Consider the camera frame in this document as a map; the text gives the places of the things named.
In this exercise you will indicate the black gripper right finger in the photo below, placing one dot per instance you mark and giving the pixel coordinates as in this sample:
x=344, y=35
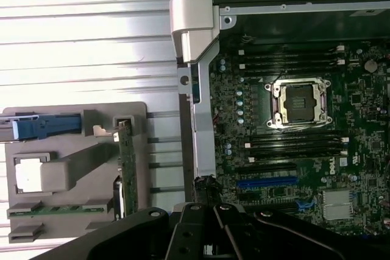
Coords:
x=240, y=235

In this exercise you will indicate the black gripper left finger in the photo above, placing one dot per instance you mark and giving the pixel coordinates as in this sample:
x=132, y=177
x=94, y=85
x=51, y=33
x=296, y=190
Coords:
x=189, y=235

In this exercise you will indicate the blue expansion slot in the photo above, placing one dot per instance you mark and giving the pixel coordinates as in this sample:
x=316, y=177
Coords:
x=266, y=183

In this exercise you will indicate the open grey PC case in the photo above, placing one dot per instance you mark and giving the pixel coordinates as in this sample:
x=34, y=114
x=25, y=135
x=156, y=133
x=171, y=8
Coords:
x=201, y=138

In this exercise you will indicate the black RAM slot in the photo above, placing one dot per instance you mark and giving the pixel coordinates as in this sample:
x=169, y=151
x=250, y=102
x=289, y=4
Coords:
x=289, y=70
x=289, y=48
x=295, y=149
x=289, y=62
x=295, y=142
x=289, y=56
x=295, y=135

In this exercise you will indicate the silver finned chipset heatsink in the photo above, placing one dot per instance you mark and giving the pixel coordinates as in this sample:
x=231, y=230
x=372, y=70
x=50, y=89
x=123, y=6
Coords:
x=338, y=205

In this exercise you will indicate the green bare RAM stick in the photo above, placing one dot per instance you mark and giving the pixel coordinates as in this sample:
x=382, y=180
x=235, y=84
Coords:
x=61, y=210

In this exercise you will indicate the grey parts rack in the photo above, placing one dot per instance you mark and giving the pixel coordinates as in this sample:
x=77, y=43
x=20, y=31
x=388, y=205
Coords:
x=76, y=162

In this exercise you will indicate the green Dell motherboard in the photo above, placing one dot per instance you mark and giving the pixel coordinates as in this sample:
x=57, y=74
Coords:
x=350, y=150

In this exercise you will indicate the metal CPU socket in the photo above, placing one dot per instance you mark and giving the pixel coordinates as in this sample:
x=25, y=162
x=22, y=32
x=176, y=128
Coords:
x=300, y=103

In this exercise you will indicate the silver CPU chip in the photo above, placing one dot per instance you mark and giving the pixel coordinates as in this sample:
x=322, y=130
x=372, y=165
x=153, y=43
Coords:
x=29, y=176

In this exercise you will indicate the hard disk in blue caddy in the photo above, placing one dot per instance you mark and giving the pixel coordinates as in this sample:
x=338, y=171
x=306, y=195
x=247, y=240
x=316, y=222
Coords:
x=30, y=127

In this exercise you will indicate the silver coin battery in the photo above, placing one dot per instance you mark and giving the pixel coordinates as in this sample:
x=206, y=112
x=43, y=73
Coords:
x=371, y=66

